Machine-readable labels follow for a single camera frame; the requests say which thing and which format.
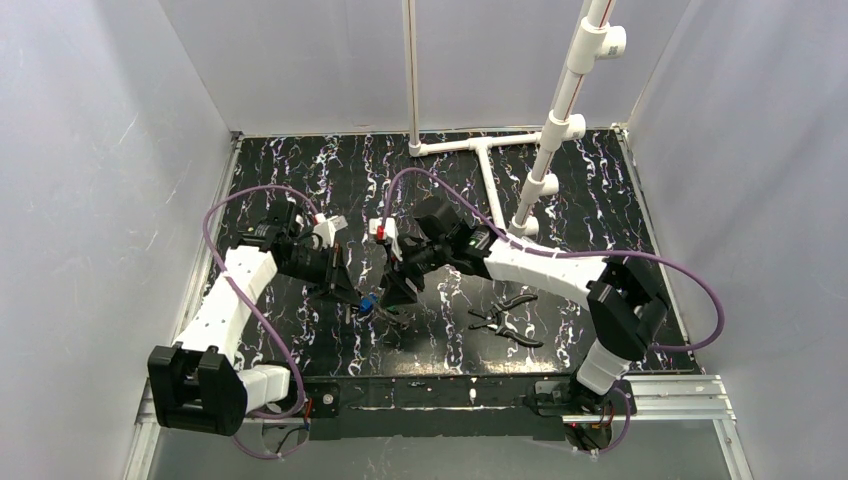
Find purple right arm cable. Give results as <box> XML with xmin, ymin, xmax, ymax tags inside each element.
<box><xmin>381</xmin><ymin>167</ymin><xmax>727</xmax><ymax>455</ymax></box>

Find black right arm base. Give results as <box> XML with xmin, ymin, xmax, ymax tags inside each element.
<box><xmin>521</xmin><ymin>379</ymin><xmax>637</xmax><ymax>456</ymax></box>

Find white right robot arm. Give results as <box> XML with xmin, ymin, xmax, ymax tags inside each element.
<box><xmin>368</xmin><ymin>197</ymin><xmax>669</xmax><ymax>396</ymax></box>

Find white PVC pipe frame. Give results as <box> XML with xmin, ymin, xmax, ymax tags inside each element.
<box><xmin>402</xmin><ymin>0</ymin><xmax>629</xmax><ymax>243</ymax></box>

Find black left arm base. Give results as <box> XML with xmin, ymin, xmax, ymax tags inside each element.
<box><xmin>242</xmin><ymin>378</ymin><xmax>342</xmax><ymax>420</ymax></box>

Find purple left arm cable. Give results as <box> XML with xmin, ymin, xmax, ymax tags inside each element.
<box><xmin>202</xmin><ymin>184</ymin><xmax>326</xmax><ymax>462</ymax></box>

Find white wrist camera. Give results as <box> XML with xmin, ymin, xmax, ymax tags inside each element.
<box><xmin>367</xmin><ymin>216</ymin><xmax>403</xmax><ymax>261</ymax></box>
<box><xmin>311</xmin><ymin>213</ymin><xmax>348</xmax><ymax>250</ymax></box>

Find aluminium front rail frame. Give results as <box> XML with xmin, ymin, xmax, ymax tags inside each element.
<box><xmin>124</xmin><ymin>373</ymin><xmax>751</xmax><ymax>479</ymax></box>

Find black handled pliers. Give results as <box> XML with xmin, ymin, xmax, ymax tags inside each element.
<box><xmin>467</xmin><ymin>295</ymin><xmax>546</xmax><ymax>350</ymax></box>

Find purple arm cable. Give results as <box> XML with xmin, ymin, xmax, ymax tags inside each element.
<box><xmin>202</xmin><ymin>184</ymin><xmax>326</xmax><ymax>462</ymax></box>
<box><xmin>381</xmin><ymin>167</ymin><xmax>727</xmax><ymax>455</ymax></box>

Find blue key tag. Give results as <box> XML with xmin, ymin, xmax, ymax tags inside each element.
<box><xmin>358</xmin><ymin>297</ymin><xmax>374</xmax><ymax>315</ymax></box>

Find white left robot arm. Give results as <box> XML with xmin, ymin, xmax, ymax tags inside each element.
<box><xmin>147</xmin><ymin>200</ymin><xmax>361</xmax><ymax>436</ymax></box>

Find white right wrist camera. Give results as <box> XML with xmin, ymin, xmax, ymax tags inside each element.
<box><xmin>367</xmin><ymin>216</ymin><xmax>403</xmax><ymax>261</ymax></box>

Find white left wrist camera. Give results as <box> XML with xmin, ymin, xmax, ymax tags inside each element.
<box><xmin>311</xmin><ymin>213</ymin><xmax>348</xmax><ymax>250</ymax></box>

